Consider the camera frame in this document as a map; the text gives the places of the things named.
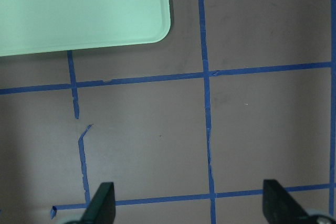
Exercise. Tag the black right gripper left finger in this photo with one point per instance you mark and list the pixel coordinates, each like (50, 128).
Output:
(102, 206)

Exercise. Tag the light green plastic tray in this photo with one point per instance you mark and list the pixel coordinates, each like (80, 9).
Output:
(35, 26)

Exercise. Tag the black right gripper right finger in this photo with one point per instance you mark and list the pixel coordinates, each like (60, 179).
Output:
(279, 207)

